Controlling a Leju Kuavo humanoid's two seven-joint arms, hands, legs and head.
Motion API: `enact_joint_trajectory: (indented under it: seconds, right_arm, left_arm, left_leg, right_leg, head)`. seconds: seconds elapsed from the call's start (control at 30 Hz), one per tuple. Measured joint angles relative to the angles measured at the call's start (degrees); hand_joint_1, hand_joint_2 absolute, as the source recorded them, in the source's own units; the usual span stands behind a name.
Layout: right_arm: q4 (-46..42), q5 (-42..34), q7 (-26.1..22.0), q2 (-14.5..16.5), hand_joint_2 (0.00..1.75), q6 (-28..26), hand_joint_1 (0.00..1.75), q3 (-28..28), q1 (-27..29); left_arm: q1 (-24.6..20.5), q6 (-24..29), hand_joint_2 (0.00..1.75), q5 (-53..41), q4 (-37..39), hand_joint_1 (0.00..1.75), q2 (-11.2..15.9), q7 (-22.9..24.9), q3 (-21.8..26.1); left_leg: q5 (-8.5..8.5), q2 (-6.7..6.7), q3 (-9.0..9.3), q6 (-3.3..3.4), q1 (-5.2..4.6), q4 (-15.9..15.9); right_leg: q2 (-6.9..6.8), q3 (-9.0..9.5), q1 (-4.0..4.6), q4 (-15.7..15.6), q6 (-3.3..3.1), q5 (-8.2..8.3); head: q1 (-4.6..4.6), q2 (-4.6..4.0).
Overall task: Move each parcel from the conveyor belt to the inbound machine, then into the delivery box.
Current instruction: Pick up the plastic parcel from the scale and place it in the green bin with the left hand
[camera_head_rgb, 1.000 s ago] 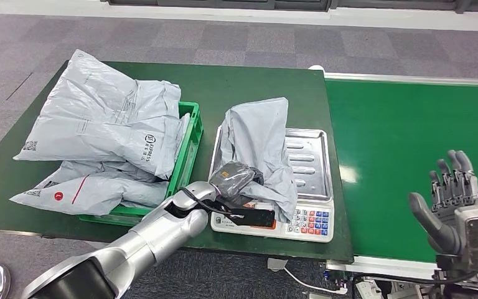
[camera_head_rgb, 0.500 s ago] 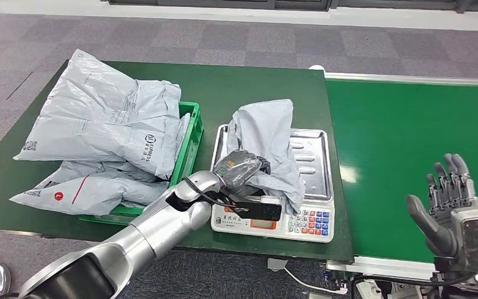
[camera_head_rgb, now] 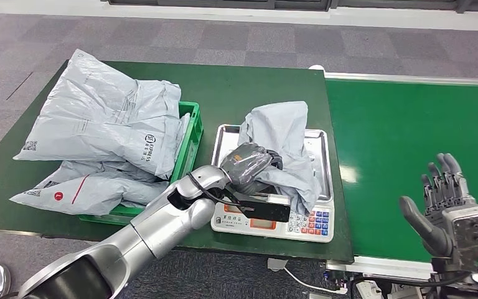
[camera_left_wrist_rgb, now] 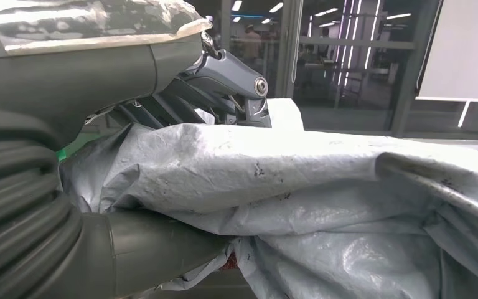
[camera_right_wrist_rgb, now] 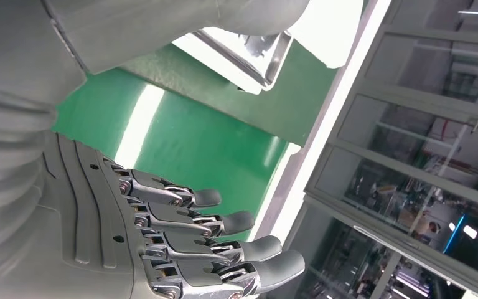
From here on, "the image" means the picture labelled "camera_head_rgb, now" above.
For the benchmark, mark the green conveyor belt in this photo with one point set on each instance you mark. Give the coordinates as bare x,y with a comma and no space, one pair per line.
408,124

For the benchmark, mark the crumpled grey plastic parcel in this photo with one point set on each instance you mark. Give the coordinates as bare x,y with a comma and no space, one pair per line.
182,132

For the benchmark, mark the white power strip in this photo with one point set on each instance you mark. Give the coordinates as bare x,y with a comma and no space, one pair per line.
367,289

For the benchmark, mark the worn right wrist camera box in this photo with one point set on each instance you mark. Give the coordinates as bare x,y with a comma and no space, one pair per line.
476,239

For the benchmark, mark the green plastic crate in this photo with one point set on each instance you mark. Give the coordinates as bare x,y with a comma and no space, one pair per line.
191,136

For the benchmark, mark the large grey express parcel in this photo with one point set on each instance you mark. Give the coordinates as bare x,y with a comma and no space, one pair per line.
90,115

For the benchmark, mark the white plug adapter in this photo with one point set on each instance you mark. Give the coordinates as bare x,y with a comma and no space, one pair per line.
277,264

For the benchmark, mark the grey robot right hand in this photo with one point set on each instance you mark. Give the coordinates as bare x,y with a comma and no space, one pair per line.
433,235

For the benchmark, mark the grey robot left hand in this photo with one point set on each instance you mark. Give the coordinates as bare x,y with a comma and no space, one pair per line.
247,165

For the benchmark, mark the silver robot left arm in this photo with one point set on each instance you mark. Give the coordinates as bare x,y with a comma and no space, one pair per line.
160,231

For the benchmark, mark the white scale with steel tray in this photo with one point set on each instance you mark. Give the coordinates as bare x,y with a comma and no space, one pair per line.
311,223

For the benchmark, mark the grey parcel with red spot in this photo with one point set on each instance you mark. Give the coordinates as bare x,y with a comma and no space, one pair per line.
280,124

